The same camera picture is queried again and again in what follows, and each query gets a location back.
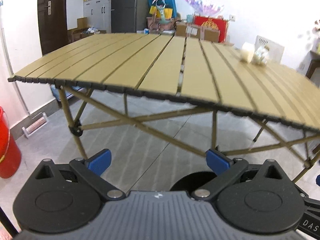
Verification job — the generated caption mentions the clear plastic bag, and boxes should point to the clear plastic bag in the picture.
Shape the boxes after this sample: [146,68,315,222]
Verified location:
[253,46,269,66]

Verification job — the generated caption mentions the white foam tape roll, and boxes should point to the white foam tape roll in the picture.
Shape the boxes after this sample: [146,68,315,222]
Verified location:
[240,42,255,63]

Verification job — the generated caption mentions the black round trash bin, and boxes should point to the black round trash bin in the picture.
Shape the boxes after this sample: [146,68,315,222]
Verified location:
[170,171,217,194]

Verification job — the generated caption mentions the white floor squeegee mop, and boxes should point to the white floor squeegee mop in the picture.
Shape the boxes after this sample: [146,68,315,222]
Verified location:
[0,0,49,139]

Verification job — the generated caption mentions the light blue stool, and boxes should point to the light blue stool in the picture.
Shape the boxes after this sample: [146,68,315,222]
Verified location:
[49,84,83,103]

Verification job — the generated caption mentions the folding slatted camping table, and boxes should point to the folding slatted camping table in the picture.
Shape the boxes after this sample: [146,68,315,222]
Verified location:
[7,32,320,184]

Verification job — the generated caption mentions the red plastic bucket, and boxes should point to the red plastic bucket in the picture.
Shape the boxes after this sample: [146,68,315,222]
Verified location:
[0,107,22,179]

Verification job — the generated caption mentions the dark wooden side table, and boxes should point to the dark wooden side table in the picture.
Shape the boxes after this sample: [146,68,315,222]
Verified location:
[305,50,320,79]

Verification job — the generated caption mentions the pink fluffy rug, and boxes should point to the pink fluffy rug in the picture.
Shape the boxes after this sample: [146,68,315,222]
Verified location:
[0,224,12,240]

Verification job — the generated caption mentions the open cardboard boxes by door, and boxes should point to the open cardboard boxes by door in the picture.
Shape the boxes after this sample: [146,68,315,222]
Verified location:
[67,17,107,43]

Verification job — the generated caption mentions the large taped cardboard box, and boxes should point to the large taped cardboard box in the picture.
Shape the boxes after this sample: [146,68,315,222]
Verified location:
[175,21,220,43]

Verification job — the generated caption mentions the red gift box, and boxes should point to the red gift box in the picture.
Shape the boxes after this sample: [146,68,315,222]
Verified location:
[194,16,229,43]

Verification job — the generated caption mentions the dried flowers in vase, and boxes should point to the dried flowers in vase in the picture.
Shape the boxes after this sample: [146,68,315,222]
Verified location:
[313,20,320,36]

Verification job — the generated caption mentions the dark grey refrigerator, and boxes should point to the dark grey refrigerator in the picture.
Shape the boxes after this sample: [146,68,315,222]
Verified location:
[111,0,150,33]

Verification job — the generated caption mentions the iridescent flower bouquet wrap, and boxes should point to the iridescent flower bouquet wrap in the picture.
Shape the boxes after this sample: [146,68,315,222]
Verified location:
[184,0,223,16]

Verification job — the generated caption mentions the blue gift bag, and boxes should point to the blue gift bag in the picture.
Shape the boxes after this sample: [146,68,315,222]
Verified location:
[148,0,177,19]

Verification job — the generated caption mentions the dark brown door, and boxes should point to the dark brown door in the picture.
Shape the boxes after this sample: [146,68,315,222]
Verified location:
[37,0,68,55]

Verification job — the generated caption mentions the white kitchen cabinets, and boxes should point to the white kitchen cabinets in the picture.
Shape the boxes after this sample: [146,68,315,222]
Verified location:
[84,0,111,33]

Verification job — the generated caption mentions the white wall heater panel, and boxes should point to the white wall heater panel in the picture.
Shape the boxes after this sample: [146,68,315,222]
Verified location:
[255,35,284,63]

